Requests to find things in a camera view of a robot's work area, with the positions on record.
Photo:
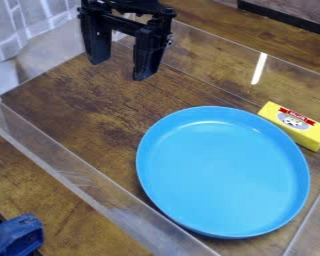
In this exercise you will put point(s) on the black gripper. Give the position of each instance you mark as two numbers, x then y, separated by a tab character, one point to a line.
99	18

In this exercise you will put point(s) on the blue round plastic tray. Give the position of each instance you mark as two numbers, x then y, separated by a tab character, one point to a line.
222	172

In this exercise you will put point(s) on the yellow brick with label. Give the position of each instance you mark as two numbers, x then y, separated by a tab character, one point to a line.
300	127

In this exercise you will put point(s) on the grey checkered cloth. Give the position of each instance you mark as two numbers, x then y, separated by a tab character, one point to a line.
27	18

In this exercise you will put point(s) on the clear acrylic enclosure wall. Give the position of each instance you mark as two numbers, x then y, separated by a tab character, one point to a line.
74	118

